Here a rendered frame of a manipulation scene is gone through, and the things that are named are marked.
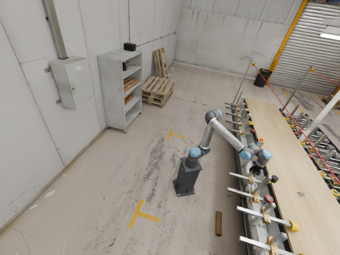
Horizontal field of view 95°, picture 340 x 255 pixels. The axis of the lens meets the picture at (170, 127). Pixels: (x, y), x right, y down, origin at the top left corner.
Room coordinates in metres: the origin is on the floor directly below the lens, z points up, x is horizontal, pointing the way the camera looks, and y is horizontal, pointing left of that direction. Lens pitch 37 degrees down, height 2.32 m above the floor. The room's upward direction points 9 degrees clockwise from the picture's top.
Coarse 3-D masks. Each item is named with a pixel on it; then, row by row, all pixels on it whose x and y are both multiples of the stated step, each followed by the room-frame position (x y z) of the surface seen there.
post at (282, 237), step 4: (280, 232) 0.54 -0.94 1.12; (276, 236) 0.54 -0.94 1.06; (280, 236) 0.52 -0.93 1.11; (284, 236) 0.51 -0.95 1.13; (272, 240) 0.53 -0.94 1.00; (276, 240) 0.51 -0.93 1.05; (280, 240) 0.51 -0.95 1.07; (284, 240) 0.50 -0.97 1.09; (272, 244) 0.51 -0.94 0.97; (276, 244) 0.51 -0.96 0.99; (260, 248) 0.53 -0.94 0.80; (260, 252) 0.51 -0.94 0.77; (264, 252) 0.51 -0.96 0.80
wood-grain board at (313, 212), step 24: (264, 120) 2.58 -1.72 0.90; (264, 144) 1.86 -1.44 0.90; (288, 144) 1.96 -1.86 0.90; (288, 168) 1.44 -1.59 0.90; (312, 168) 1.51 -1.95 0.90; (288, 192) 1.07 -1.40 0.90; (312, 192) 1.12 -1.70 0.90; (288, 216) 0.80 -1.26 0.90; (312, 216) 0.84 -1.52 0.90; (336, 216) 0.88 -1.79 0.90; (288, 240) 0.59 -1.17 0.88; (312, 240) 0.62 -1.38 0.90; (336, 240) 0.65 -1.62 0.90
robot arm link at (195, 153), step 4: (192, 148) 1.55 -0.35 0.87; (196, 148) 1.56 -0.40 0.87; (192, 152) 1.48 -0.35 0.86; (196, 152) 1.49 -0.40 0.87; (200, 152) 1.50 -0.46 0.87; (188, 156) 1.50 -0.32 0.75; (192, 156) 1.45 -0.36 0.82; (196, 156) 1.45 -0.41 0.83; (200, 156) 1.50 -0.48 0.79; (192, 160) 1.45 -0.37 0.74; (196, 160) 1.46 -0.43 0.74
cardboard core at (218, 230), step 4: (216, 212) 1.16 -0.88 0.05; (220, 212) 1.15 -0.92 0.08; (216, 216) 1.10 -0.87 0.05; (220, 216) 1.10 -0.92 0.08; (216, 220) 1.05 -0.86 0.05; (220, 220) 1.04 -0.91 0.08; (216, 224) 0.99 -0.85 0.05; (220, 224) 0.99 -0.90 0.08; (216, 228) 0.94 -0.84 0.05; (220, 228) 0.94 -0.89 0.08; (216, 232) 0.89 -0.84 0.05; (220, 232) 0.89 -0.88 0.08; (220, 236) 0.86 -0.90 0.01
